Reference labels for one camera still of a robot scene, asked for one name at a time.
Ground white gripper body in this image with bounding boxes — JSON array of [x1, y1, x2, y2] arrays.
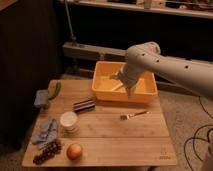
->
[[117, 64, 142, 87]]

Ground metal lamp pole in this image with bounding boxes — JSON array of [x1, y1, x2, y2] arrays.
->
[[64, 0, 77, 45]]

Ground yellow plastic tray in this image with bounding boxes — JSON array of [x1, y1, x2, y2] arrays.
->
[[92, 61, 158, 103]]

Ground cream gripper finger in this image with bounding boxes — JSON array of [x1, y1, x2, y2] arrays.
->
[[126, 86, 136, 98], [109, 73, 119, 80]]

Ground orange apple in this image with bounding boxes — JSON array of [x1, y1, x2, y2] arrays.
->
[[66, 143, 82, 160]]

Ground white round container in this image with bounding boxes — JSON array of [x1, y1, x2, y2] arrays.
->
[[60, 111, 78, 131]]

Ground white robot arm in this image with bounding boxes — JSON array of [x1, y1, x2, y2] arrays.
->
[[111, 42, 213, 101]]

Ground dark grape bunch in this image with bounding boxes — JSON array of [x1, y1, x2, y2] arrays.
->
[[33, 140, 62, 165]]

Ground blue crumpled cloth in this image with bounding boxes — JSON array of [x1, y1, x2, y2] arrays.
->
[[31, 118, 58, 149]]

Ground upper shelf with clutter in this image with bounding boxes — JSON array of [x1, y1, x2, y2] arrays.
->
[[59, 0, 213, 19]]

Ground blue sponge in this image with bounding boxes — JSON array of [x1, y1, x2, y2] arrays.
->
[[34, 90, 48, 108]]

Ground black floor cables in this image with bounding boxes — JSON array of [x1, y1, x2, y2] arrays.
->
[[183, 96, 213, 171]]

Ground wooden table board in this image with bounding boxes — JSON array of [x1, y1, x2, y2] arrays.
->
[[21, 79, 178, 167]]

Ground low wooden shelf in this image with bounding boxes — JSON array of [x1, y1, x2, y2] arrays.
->
[[63, 41, 213, 79]]

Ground white brush in tray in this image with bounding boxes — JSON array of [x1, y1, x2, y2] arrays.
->
[[111, 83, 124, 91]]

